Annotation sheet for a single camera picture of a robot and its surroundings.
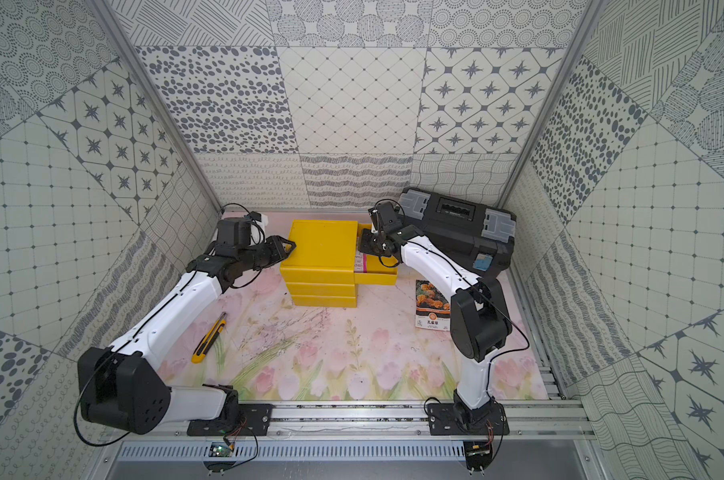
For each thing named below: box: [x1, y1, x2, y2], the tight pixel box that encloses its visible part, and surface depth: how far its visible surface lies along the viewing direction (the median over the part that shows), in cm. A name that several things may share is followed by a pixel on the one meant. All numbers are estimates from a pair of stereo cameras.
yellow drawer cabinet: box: [280, 220, 359, 308], surface depth 84 cm
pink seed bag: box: [363, 253, 385, 273], surface depth 87 cm
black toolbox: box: [396, 188, 516, 279], surface depth 96 cm
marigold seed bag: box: [415, 279, 451, 332], surface depth 95 cm
